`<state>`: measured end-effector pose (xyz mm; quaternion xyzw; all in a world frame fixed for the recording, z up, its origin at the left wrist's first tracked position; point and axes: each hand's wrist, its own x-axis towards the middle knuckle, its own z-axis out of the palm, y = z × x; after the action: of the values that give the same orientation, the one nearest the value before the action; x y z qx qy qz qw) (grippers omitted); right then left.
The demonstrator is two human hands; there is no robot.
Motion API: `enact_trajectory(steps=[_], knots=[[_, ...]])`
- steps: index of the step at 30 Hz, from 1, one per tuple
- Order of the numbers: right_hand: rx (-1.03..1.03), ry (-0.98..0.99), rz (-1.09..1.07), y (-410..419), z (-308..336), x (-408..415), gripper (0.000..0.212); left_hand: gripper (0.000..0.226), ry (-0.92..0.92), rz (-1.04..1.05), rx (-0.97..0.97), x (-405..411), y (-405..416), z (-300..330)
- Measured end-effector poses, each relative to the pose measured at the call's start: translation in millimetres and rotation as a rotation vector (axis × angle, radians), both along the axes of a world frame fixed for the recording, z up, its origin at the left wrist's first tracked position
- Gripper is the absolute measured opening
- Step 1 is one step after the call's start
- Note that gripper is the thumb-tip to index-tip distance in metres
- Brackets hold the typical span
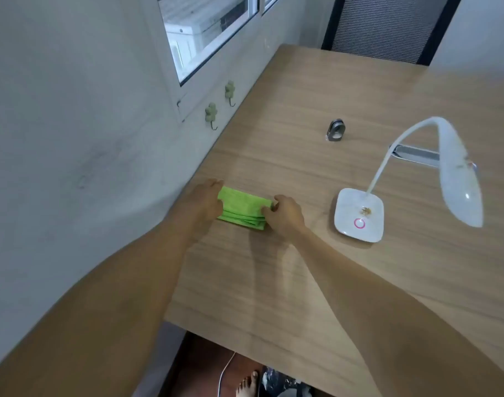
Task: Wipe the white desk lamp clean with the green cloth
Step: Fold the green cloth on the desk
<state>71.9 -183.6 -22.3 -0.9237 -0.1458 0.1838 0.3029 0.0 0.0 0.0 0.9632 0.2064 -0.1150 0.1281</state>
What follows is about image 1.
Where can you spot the person's right hand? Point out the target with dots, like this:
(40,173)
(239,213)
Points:
(287,219)

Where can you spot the person's left hand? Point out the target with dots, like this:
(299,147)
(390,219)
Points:
(198,212)

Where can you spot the green cleaning cloth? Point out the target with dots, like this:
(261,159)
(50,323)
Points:
(243,204)

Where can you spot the white table lamp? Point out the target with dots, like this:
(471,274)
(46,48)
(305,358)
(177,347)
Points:
(351,208)

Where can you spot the person's right forearm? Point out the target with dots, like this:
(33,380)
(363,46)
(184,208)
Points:
(380,318)

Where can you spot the person's left forearm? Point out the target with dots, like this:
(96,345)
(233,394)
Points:
(111,305)

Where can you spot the person's bare foot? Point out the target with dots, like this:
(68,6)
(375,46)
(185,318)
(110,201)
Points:
(248,386)

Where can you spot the dark plastic bag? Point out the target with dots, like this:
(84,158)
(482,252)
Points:
(277,382)

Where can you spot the white outdoor air conditioner unit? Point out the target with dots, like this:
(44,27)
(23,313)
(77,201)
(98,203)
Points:
(194,33)

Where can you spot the black mesh office chair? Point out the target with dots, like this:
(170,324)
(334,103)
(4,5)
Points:
(384,28)

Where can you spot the white framed sliding window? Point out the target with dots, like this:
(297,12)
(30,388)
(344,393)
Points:
(254,4)

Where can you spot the green clover wall hook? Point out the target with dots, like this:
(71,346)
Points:
(211,112)
(229,90)

